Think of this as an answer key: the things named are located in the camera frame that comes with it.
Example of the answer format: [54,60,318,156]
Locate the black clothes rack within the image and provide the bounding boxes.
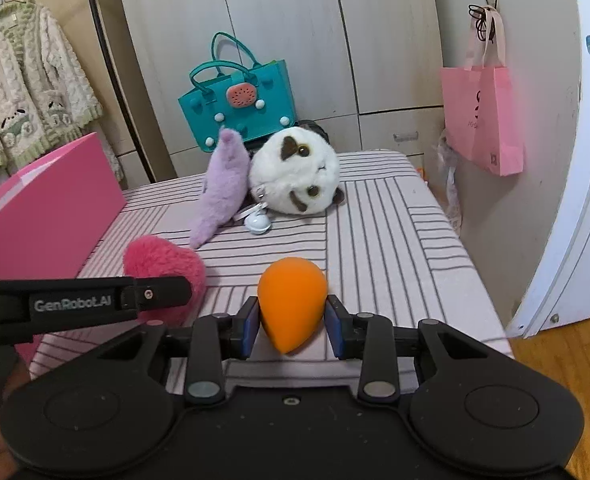
[0,0,156,183]

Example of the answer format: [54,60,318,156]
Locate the purple plush toy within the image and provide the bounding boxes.
[190,128,251,250]

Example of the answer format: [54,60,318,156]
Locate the pink shopping bag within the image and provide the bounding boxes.
[441,10,524,177]

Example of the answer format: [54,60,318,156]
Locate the pink fluffy plush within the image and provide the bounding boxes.
[123,235,207,322]

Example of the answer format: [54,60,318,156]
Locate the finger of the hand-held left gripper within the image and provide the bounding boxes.
[0,276,193,346]

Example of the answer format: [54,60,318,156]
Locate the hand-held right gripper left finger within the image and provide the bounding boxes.
[95,296,262,407]

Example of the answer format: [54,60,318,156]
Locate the white panda plush toy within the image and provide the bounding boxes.
[248,127,346,217]

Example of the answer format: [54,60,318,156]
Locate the striped table cover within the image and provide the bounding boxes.
[28,149,513,396]

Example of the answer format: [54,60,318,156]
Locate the white and green fleece cardigan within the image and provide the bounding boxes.
[0,0,103,185]

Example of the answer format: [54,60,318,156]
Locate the white door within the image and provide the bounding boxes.
[505,0,590,338]

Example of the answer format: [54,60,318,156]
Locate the orange makeup sponge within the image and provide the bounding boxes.
[257,257,328,354]

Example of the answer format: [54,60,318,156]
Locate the white plastic bag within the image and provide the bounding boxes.
[436,130,463,233]

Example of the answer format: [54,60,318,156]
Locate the pink storage box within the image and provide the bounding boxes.
[0,132,127,361]

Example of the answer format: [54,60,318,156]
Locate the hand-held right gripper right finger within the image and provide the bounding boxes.
[324,294,478,405]

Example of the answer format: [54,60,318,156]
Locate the teal felt tote bag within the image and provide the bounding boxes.
[177,32,294,155]

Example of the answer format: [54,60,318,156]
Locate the grey wardrobe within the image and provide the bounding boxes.
[88,0,446,186]

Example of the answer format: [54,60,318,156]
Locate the white bell keychain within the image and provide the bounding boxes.
[235,187,272,235]

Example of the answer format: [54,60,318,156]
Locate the black suitcase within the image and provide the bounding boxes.
[295,120,331,143]

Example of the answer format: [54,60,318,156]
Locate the black hair ties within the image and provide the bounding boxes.
[468,0,500,43]

